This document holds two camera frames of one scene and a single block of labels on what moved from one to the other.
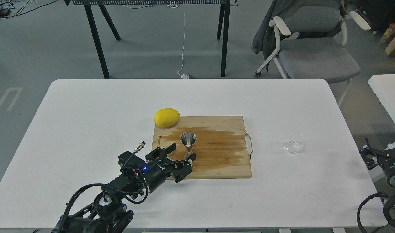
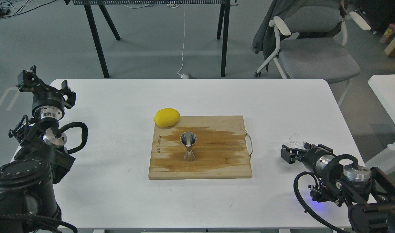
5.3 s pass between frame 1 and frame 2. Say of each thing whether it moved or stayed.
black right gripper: moved
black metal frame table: stayed
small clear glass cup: stayed
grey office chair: stayed
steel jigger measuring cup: stayed
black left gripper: moved
